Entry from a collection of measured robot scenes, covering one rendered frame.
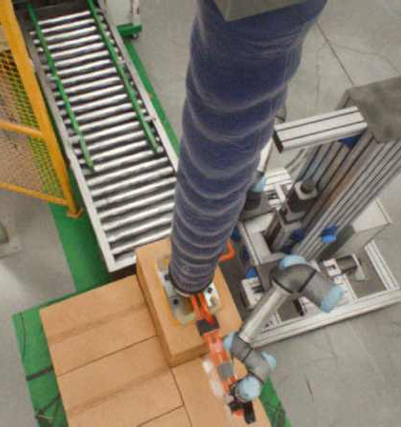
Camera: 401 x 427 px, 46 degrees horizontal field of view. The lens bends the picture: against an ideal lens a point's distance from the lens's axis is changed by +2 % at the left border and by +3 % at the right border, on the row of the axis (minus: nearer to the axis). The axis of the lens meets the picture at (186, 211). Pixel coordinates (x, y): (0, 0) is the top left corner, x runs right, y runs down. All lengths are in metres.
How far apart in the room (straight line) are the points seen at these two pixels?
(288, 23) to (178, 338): 1.82
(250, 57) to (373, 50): 4.35
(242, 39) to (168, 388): 2.21
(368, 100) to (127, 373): 1.88
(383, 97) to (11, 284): 2.73
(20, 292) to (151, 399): 1.33
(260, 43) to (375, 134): 0.95
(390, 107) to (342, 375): 2.18
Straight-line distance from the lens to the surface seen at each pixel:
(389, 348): 3.74
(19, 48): 2.35
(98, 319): 2.85
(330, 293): 1.85
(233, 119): 1.03
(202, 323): 2.28
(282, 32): 0.86
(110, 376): 2.79
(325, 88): 4.70
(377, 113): 1.81
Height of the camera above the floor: 3.30
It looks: 63 degrees down
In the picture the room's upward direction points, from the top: 8 degrees clockwise
